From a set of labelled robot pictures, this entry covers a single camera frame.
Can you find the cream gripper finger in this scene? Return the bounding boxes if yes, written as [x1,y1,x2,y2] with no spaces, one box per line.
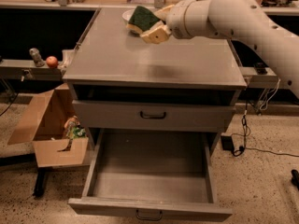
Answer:
[140,21,172,44]
[153,5,173,21]

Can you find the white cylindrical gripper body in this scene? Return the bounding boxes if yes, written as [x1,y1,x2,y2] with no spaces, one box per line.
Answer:
[166,0,213,39]

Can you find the green and yellow sponge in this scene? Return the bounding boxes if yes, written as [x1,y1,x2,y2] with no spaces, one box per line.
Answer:
[126,6,161,35]

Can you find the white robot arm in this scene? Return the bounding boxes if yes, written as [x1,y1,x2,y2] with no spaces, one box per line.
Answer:
[141,0,299,97]

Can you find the grey drawer cabinet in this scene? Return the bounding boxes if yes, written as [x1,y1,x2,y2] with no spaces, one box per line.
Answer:
[64,7,246,147]

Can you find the closed grey upper drawer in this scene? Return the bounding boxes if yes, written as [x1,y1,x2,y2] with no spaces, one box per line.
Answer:
[73,100,235,133]

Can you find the open grey lower drawer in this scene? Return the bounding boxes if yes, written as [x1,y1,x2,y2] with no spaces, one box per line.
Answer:
[68,129,233,222]

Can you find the white ceramic bowl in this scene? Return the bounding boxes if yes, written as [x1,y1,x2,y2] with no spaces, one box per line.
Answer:
[122,9,135,23]

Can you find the black device on shelf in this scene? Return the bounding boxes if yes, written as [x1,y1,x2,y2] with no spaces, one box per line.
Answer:
[253,63,267,75]

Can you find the right grey side shelf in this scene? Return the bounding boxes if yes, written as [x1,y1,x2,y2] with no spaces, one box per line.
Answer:
[239,67,279,89]

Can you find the grey side shelf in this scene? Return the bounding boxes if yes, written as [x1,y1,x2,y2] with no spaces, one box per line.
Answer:
[0,49,75,81]
[239,67,279,89]

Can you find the red apple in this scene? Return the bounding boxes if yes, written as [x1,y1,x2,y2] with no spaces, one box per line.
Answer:
[46,56,58,68]

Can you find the small grey figurine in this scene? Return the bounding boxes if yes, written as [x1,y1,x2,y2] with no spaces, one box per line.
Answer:
[29,48,45,67]

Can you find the colourful items in box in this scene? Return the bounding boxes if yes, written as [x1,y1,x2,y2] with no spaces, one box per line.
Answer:
[63,116,86,139]

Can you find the open cardboard box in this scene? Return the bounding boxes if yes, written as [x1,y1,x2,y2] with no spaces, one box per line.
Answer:
[7,84,88,167]

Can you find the left grey side shelf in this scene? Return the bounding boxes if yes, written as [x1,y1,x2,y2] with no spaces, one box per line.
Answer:
[0,49,75,81]

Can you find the black stand base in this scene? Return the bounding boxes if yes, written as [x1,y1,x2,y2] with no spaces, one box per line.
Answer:
[33,168,47,198]

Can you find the white cables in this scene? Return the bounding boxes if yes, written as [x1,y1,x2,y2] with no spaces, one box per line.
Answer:
[257,77,282,112]

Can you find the black cable on floor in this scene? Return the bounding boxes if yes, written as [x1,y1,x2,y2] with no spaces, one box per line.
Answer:
[230,100,299,158]

